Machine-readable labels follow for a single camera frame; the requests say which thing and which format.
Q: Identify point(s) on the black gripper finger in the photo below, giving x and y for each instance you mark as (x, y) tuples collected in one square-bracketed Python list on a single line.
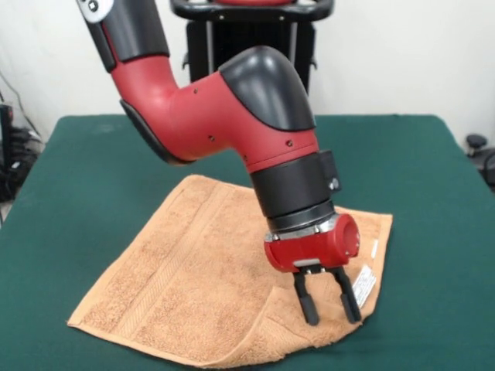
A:
[(350, 297), (307, 301)]

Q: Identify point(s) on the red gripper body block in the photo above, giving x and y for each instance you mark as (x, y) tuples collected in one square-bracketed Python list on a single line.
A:
[(309, 251)]

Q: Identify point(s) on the tan terry towel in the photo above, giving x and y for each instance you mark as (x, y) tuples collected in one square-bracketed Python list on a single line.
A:
[(174, 278)]

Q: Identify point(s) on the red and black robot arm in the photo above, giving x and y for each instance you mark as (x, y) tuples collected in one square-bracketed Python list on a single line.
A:
[(216, 116)]

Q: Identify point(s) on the dark green table cloth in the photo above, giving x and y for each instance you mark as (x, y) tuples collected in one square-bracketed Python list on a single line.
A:
[(425, 309)]

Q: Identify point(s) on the black chair base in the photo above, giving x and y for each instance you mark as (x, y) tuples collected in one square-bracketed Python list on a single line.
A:
[(481, 154)]

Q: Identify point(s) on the black box device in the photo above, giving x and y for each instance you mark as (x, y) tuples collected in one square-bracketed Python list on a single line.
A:
[(5, 127)]

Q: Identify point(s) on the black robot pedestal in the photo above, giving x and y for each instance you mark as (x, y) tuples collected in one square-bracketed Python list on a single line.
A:
[(251, 31)]

